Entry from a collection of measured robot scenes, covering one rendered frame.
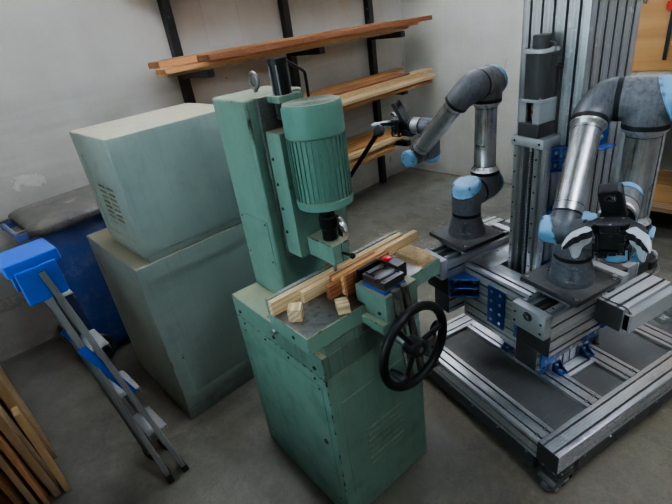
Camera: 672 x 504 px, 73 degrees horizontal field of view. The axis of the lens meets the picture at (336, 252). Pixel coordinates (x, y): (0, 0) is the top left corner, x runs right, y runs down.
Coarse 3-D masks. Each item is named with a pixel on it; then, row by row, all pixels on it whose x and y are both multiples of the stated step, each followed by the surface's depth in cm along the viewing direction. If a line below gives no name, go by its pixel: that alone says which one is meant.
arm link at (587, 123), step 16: (608, 80) 123; (592, 96) 124; (608, 96) 121; (576, 112) 126; (592, 112) 123; (608, 112) 123; (576, 128) 126; (592, 128) 123; (576, 144) 124; (592, 144) 123; (576, 160) 123; (592, 160) 123; (576, 176) 122; (560, 192) 123; (576, 192) 121; (560, 208) 122; (576, 208) 120; (544, 224) 123; (560, 224) 120; (576, 224) 119; (544, 240) 125; (560, 240) 121
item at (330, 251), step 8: (320, 232) 154; (312, 240) 151; (320, 240) 148; (336, 240) 147; (344, 240) 146; (312, 248) 153; (320, 248) 149; (328, 248) 145; (336, 248) 144; (344, 248) 146; (320, 256) 151; (328, 256) 147; (336, 256) 145; (344, 256) 147; (336, 264) 146
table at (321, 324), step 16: (416, 272) 156; (432, 272) 162; (304, 304) 147; (320, 304) 146; (352, 304) 144; (272, 320) 145; (288, 320) 140; (304, 320) 139; (320, 320) 138; (336, 320) 137; (352, 320) 141; (368, 320) 141; (288, 336) 140; (304, 336) 132; (320, 336) 134; (336, 336) 138
